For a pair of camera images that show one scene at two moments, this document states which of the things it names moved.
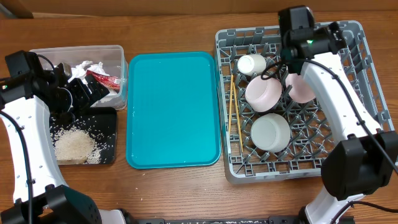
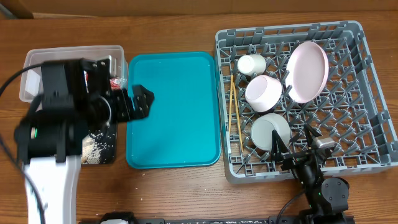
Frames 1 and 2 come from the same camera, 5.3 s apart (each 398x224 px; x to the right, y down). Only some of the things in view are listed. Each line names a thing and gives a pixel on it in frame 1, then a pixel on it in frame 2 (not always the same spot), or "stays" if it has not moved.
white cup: x=251 y=64 stays
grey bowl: x=270 y=132 stays
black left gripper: x=78 y=85 to x=124 y=109
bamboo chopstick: x=237 y=117 stays
